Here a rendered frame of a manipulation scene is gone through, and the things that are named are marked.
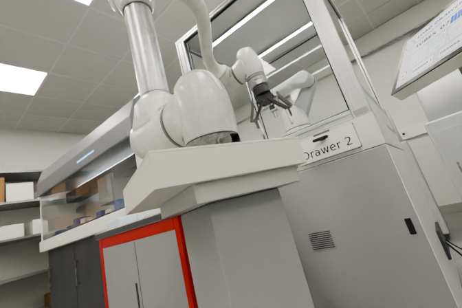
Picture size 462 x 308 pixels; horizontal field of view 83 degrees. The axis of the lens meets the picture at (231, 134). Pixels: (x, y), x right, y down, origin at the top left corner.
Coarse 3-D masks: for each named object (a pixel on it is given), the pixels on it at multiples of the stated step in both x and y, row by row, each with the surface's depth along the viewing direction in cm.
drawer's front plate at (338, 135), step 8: (344, 128) 116; (352, 128) 114; (320, 136) 122; (336, 136) 118; (344, 136) 116; (352, 136) 114; (304, 144) 127; (312, 144) 124; (320, 144) 122; (328, 144) 120; (336, 144) 118; (344, 144) 116; (352, 144) 114; (360, 144) 112; (304, 152) 127; (320, 152) 122; (328, 152) 120; (336, 152) 117; (312, 160) 124
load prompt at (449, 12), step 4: (460, 0) 89; (456, 4) 89; (460, 4) 88; (448, 8) 93; (452, 8) 91; (456, 8) 88; (444, 12) 94; (448, 12) 92; (452, 12) 89; (440, 16) 96; (444, 16) 93; (436, 20) 97; (440, 20) 94; (432, 24) 98; (436, 24) 96; (424, 28) 102; (428, 28) 99; (432, 28) 96; (420, 32) 104; (424, 32) 101; (416, 36) 105; (420, 36) 102; (416, 40) 104
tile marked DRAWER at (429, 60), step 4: (432, 56) 88; (424, 60) 91; (428, 60) 89; (432, 60) 87; (420, 64) 93; (424, 64) 90; (428, 64) 88; (412, 68) 96; (416, 68) 94; (420, 68) 92; (412, 72) 95; (416, 72) 93
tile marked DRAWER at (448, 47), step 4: (460, 36) 80; (452, 40) 82; (456, 40) 80; (460, 40) 79; (448, 44) 83; (452, 44) 81; (456, 44) 79; (460, 44) 78; (444, 48) 84; (448, 48) 82; (452, 48) 80; (440, 52) 85; (444, 52) 83; (440, 56) 84
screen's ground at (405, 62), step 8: (456, 0) 91; (448, 16) 91; (440, 24) 93; (432, 32) 95; (440, 32) 91; (408, 40) 110; (424, 40) 98; (416, 48) 101; (440, 48) 86; (456, 48) 78; (408, 56) 103; (408, 64) 100; (432, 64) 86; (400, 72) 103; (408, 72) 98
